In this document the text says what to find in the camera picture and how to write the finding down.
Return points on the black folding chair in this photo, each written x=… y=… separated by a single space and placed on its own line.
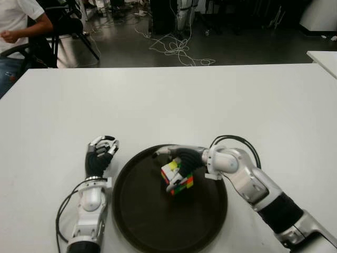
x=69 y=25

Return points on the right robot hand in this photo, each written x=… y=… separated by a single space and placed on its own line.
x=189 y=158

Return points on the person in white shirt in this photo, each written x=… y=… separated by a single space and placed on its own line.
x=13 y=15

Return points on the white cabinet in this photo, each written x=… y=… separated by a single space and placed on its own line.
x=321 y=15

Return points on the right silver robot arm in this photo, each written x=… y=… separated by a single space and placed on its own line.
x=252 y=182

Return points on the black armchair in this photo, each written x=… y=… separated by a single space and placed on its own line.
x=39 y=50

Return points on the silver standing robot legs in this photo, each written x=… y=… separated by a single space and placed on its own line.
x=181 y=15

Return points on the round dark brown plate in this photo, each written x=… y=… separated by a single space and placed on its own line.
x=158 y=218

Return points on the multicoloured Rubik's cube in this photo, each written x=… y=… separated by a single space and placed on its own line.
x=168 y=172

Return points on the black cabinet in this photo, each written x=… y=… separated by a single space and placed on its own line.
x=162 y=15

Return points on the white side table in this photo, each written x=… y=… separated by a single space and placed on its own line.
x=323 y=59

